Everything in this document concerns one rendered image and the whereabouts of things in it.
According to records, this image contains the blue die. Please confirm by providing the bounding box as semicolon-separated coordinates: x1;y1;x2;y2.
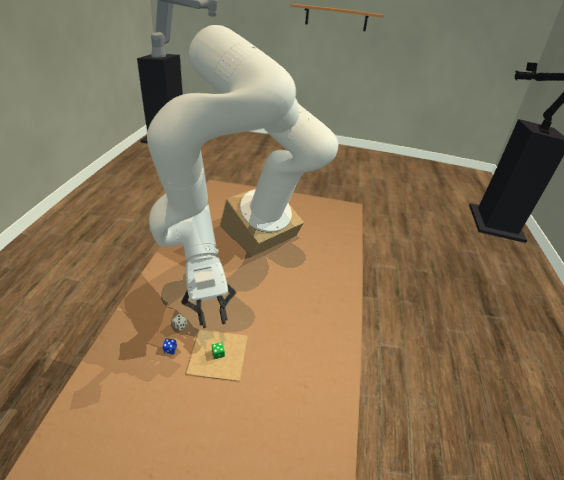
162;338;177;354

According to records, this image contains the white die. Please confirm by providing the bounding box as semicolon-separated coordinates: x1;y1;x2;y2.
172;314;187;331

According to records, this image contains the tan flat mat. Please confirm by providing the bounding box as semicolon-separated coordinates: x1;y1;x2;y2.
186;330;248;382

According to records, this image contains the green die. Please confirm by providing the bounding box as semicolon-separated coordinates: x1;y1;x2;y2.
211;342;225;359

